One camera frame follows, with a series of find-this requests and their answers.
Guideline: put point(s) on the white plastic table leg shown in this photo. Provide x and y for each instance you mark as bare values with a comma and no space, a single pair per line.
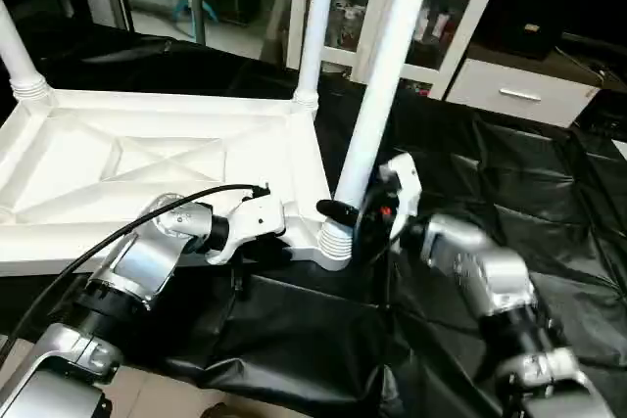
382,75
20,56
313,26

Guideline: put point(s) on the white plastic table top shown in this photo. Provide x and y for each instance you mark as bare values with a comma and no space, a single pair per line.
127,163

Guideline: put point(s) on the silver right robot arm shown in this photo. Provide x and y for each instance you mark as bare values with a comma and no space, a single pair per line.
490,281

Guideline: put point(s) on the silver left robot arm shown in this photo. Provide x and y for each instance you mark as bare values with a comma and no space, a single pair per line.
127,281

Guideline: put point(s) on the black work mat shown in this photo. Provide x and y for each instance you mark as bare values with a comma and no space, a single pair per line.
509,193

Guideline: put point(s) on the white drawer unit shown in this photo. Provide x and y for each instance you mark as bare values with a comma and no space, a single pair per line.
524,95

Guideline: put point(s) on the white glass-door cabinet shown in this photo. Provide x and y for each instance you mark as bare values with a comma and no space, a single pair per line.
441,17

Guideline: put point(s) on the blue floor stand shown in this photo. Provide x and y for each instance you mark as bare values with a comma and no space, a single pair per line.
194,9

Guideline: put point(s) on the large black box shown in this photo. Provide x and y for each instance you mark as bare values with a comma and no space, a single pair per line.
524,2

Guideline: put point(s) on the dark low sideboard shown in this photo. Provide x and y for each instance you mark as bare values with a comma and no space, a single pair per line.
600,75

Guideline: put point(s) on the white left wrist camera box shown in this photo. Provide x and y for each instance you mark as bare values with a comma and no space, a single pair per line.
247,222

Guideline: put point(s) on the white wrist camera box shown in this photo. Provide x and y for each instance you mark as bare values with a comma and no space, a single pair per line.
247,222
402,188

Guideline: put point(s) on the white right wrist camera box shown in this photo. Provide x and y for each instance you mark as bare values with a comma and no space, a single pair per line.
402,188

